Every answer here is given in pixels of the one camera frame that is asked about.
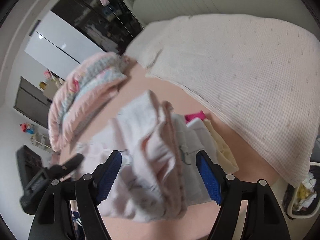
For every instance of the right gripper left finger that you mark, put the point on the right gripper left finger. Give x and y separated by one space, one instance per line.
90 190

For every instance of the colourful plush toy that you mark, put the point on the colourful plush toy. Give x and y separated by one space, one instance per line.
27 128

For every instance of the grey door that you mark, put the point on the grey door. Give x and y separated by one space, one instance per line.
31 102

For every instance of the dark glass wardrobe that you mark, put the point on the dark glass wardrobe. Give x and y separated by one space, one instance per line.
111 27

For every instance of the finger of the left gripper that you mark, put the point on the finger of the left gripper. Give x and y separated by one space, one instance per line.
73 163

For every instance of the pink cartoon pajama pants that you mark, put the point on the pink cartoon pajama pants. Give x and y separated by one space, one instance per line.
149 185

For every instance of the pile of folded clothes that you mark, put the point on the pile of folded clothes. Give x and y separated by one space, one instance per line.
200 145

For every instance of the white wardrobe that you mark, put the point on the white wardrobe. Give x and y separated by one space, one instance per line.
58 46

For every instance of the grey shoe cabinet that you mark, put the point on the grey shoe cabinet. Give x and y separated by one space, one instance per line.
52 87

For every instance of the green bed headboard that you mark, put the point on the green bed headboard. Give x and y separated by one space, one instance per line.
304 13

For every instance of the white bedside waste bin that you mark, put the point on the white bedside waste bin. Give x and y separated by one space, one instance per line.
303 202

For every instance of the beige pillow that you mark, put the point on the beige pillow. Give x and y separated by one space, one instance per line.
260 76

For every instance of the white shelf rack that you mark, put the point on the white shelf rack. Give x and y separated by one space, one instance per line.
41 141

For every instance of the pink folded quilt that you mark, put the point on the pink folded quilt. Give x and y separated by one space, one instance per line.
86 89

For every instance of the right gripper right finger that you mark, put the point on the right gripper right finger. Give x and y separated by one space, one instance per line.
227 191

